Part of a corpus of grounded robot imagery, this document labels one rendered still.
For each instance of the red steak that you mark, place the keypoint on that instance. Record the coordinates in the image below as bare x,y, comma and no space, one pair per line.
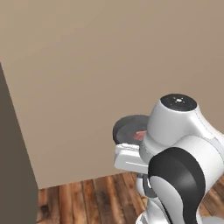
140,135

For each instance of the dark grey frying pan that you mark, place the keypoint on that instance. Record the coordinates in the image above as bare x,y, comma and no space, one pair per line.
128,128

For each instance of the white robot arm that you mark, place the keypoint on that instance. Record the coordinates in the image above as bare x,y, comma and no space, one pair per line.
180,163

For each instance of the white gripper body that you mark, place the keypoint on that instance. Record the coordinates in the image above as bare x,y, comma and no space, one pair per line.
128,159

